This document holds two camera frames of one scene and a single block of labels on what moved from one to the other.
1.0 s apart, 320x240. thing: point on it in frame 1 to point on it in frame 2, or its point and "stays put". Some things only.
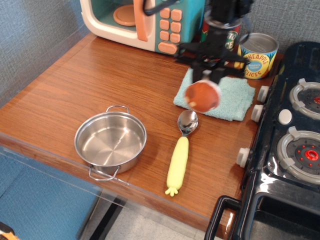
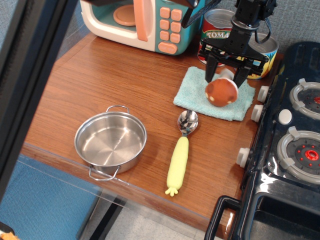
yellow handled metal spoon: [187, 122] stays put
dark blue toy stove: [279, 196] stays put
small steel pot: [110, 142] stays put
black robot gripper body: [213, 56] to [235, 48]
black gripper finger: [217, 74] to [241, 74]
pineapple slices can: [260, 49] stays put
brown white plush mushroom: [203, 95] to [223, 91]
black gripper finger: [197, 73] to [211, 63]
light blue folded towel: [237, 100] stays put
